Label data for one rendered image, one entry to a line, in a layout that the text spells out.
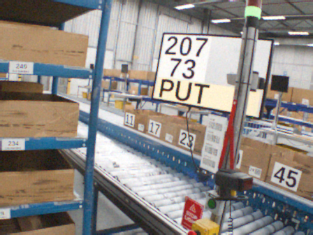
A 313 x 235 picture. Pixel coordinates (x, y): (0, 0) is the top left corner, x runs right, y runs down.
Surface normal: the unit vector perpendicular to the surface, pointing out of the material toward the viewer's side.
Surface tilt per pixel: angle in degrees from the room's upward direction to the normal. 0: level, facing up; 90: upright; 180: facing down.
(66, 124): 91
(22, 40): 91
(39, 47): 91
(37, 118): 91
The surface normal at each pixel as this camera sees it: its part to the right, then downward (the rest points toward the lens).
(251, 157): -0.79, 0.03
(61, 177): 0.56, 0.25
